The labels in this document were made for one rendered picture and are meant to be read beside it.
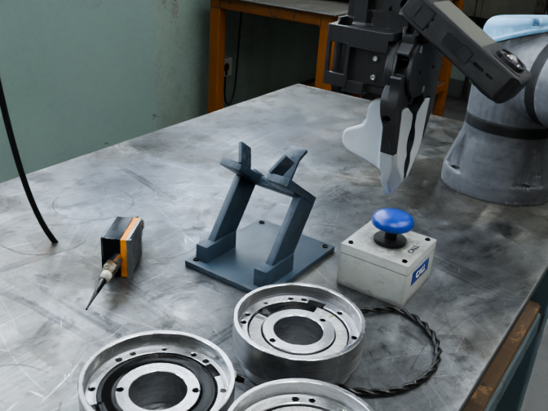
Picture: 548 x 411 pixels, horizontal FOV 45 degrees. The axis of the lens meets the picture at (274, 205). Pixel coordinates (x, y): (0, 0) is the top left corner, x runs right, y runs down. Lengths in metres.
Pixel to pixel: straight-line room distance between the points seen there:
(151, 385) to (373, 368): 0.18
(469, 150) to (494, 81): 0.37
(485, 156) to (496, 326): 0.31
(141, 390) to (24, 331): 0.14
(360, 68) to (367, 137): 0.06
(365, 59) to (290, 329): 0.24
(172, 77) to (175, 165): 1.91
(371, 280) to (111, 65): 2.02
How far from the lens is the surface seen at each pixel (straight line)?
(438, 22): 0.55
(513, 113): 0.88
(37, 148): 2.41
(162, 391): 0.50
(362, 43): 0.57
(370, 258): 0.62
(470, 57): 0.54
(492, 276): 0.72
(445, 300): 0.66
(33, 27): 2.31
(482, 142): 0.89
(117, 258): 0.63
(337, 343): 0.53
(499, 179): 0.89
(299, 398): 0.47
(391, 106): 0.56
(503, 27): 0.87
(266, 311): 0.55
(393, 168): 0.59
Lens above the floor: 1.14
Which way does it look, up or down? 25 degrees down
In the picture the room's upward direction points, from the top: 4 degrees clockwise
